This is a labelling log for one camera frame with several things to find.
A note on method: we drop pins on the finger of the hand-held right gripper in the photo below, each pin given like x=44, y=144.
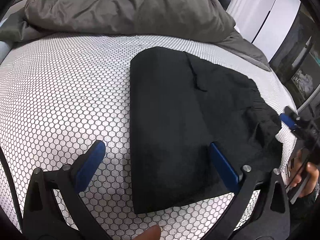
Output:
x=287, y=120
x=292, y=112

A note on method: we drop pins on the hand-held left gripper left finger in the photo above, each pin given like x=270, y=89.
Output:
x=91, y=162

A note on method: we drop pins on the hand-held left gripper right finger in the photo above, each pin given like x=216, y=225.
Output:
x=223, y=167

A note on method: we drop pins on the black pants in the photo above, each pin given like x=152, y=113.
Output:
x=170, y=117

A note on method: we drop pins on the person's right hand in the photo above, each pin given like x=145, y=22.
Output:
x=311, y=173

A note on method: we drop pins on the person's left hand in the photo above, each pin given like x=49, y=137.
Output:
x=150, y=233

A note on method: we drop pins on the dark glass cabinet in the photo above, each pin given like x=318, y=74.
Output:
x=295, y=62

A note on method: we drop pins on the white honeycomb mattress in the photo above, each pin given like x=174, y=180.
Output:
x=62, y=92

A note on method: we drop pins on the white wardrobe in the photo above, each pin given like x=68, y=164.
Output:
x=282, y=17

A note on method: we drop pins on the white pleated curtain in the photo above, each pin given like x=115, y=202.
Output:
x=246, y=0

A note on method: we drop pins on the dark object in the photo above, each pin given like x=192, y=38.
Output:
x=223, y=2

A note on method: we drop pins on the light blue pillow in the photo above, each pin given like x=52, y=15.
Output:
x=3, y=50

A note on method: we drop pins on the grey duvet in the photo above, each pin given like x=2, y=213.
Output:
x=125, y=7

